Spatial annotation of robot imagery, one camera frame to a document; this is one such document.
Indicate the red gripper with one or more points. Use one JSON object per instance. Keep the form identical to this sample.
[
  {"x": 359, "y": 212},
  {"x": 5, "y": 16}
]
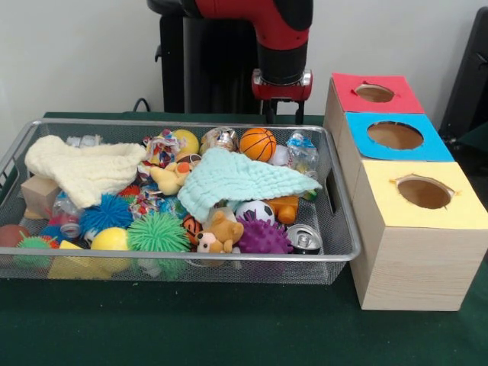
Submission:
[{"x": 282, "y": 92}]

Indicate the clear plastic bottle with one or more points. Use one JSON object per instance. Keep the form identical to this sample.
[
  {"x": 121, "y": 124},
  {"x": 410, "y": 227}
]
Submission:
[{"x": 303, "y": 152}]

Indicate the mint green knitted cloth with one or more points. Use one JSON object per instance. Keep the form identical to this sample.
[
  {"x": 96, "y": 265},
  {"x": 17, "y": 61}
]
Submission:
[{"x": 244, "y": 179}]

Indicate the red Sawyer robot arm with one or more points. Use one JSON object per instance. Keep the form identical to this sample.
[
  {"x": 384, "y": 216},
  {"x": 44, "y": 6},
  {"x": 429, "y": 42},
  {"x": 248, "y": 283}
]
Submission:
[{"x": 282, "y": 30}]

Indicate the silver mesh bin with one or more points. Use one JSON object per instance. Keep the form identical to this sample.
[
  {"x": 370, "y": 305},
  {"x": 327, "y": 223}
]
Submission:
[{"x": 286, "y": 272}]

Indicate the wooden three-hole box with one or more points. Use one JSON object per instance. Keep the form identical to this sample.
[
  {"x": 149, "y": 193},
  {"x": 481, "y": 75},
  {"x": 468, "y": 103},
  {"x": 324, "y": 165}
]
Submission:
[{"x": 411, "y": 267}]

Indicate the orange toy basketball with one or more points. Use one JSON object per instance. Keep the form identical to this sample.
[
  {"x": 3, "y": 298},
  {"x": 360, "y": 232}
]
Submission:
[{"x": 258, "y": 144}]

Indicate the toy soccer ball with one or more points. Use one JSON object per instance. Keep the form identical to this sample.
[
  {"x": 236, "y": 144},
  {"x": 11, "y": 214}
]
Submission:
[{"x": 257, "y": 211}]

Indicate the purple spiky ball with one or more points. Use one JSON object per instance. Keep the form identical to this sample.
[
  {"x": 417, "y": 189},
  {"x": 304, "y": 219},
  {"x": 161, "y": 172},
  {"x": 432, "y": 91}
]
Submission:
[{"x": 263, "y": 238}]

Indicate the silver drink can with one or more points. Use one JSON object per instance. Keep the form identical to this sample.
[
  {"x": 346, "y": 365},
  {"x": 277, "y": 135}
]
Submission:
[{"x": 305, "y": 240}]

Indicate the yellow plush duck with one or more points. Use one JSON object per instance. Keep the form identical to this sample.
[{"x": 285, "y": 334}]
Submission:
[{"x": 167, "y": 179}]

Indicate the brown teddy bear plush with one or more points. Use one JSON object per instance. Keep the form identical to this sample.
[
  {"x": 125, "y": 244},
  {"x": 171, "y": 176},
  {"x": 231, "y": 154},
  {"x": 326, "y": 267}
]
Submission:
[{"x": 221, "y": 232}]

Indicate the green koosh ball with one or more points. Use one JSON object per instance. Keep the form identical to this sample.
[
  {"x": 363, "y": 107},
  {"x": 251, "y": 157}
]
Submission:
[{"x": 158, "y": 232}]

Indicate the black stand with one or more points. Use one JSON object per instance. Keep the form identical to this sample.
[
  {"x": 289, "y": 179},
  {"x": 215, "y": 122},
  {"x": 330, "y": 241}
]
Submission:
[{"x": 469, "y": 76}]

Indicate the dark green side-table cloth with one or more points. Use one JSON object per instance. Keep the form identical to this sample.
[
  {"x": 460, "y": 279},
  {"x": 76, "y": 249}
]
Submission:
[{"x": 476, "y": 139}]

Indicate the blue koosh ball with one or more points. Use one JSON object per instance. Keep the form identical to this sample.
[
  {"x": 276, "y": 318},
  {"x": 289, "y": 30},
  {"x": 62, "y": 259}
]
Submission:
[{"x": 104, "y": 213}]

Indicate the cream knitted cloth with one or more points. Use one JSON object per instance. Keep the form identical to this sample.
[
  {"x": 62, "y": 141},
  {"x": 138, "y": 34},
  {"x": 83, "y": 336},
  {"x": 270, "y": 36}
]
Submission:
[{"x": 84, "y": 167}]

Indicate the dark green table cloth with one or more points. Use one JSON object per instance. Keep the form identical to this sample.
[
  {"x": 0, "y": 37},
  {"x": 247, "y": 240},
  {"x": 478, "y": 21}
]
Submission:
[{"x": 228, "y": 328}]

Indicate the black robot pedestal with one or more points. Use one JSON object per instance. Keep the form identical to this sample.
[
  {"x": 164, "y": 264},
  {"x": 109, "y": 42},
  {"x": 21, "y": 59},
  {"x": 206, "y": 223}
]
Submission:
[{"x": 213, "y": 76}]

